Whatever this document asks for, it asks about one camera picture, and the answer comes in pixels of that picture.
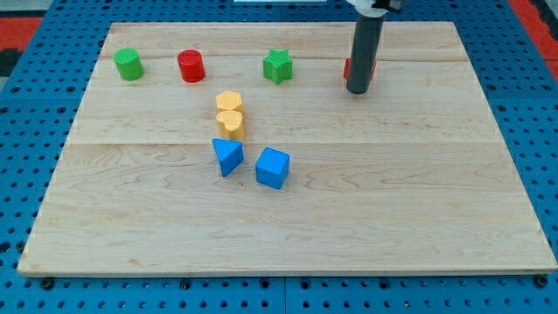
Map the blue cube block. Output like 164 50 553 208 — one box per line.
255 147 290 189

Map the blue triangle block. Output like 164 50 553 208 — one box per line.
212 138 244 177

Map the yellow heart block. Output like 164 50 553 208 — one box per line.
216 111 245 140

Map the yellow hexagon block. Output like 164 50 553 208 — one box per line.
215 91 244 113

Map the light wooden board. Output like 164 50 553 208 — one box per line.
17 22 557 277

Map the green star block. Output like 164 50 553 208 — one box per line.
262 49 293 85

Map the red block behind rod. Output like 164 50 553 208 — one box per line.
343 58 377 81

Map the red cylinder block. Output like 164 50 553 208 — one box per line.
177 49 205 83

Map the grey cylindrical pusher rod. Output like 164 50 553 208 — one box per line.
346 15 384 94

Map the green cylinder block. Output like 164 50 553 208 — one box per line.
113 47 144 81

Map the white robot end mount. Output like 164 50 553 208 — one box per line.
346 0 405 17

